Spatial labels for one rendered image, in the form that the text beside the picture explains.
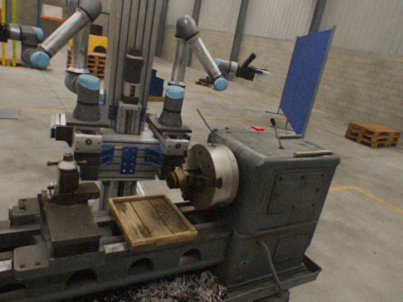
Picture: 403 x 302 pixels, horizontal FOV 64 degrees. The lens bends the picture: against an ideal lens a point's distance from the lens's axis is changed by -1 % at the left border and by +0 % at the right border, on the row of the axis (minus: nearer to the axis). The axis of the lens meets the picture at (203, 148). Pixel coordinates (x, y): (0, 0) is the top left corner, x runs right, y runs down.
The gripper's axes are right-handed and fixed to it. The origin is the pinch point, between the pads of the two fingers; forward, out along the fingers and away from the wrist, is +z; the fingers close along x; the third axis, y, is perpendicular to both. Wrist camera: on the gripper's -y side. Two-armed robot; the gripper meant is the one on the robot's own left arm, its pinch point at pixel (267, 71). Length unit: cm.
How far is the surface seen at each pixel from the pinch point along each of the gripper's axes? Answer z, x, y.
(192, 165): -41, 75, 35
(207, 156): -35, 79, 27
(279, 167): -3, 80, 26
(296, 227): 19, 74, 63
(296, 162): 7, 75, 25
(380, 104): 595, -811, 184
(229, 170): -25, 83, 30
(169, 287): -42, 101, 88
